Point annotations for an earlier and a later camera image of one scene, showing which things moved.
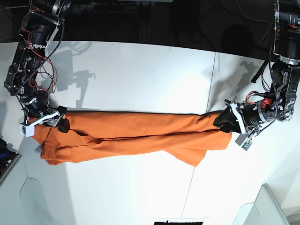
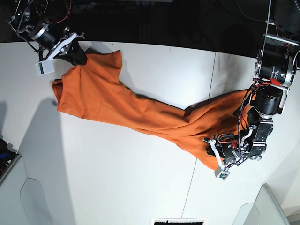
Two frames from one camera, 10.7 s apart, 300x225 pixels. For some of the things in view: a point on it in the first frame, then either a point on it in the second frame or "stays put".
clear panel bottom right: x=264 y=211 stays put
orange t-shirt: x=97 y=136 → x=94 y=91
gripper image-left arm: x=39 y=112 → x=76 y=55
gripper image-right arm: x=252 y=116 → x=229 y=150
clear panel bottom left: x=33 y=203 stays put
